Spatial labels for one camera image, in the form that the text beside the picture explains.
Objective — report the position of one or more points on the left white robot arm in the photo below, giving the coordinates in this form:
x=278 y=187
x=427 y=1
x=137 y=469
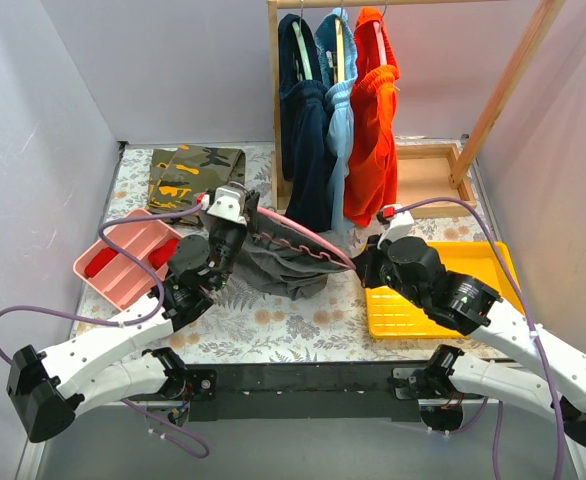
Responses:
x=51 y=387

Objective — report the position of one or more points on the pink divided organizer tray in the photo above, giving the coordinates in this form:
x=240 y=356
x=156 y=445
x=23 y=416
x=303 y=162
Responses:
x=122 y=282

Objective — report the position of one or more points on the red block left compartment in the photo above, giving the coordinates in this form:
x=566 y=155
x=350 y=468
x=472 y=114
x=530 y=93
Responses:
x=99 y=261

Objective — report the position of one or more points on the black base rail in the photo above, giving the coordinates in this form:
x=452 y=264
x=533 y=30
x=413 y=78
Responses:
x=342 y=390

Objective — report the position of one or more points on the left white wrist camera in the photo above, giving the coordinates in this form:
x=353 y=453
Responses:
x=230 y=203

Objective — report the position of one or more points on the red block right compartment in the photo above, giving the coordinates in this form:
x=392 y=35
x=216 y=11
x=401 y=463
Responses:
x=160 y=256

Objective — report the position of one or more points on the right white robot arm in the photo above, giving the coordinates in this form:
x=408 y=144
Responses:
x=551 y=379

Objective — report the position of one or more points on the navy blue shorts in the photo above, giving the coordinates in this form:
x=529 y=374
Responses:
x=307 y=161

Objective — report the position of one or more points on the wooden clothes rack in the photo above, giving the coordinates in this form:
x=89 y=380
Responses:
x=425 y=170

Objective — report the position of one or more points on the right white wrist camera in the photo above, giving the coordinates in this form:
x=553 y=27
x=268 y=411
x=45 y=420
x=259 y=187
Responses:
x=397 y=224

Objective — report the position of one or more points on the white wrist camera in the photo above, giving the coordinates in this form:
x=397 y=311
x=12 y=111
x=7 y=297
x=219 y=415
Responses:
x=397 y=224
x=230 y=203

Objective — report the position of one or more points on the grey shorts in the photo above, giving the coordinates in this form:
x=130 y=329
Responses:
x=278 y=270

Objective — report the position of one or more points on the light blue shorts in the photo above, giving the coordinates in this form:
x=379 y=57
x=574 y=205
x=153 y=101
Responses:
x=332 y=31

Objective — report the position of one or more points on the yellow plastic tray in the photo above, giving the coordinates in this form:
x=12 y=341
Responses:
x=391 y=317

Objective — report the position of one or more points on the pink plastic hanger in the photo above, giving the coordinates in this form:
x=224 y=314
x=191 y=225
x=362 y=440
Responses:
x=312 y=244

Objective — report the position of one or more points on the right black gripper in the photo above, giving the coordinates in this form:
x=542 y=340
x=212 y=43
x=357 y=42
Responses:
x=369 y=258

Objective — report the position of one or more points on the floral table cloth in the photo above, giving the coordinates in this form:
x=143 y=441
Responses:
x=248 y=326

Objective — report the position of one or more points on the camouflage folded shorts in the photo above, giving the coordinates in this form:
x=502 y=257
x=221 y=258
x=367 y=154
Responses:
x=178 y=176

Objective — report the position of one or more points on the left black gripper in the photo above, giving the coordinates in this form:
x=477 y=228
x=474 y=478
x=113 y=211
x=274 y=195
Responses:
x=248 y=211

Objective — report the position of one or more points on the red block compartment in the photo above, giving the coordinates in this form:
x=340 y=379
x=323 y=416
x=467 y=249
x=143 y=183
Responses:
x=99 y=261
x=160 y=256

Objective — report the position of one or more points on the orange shorts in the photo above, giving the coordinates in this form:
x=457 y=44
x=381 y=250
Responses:
x=372 y=179

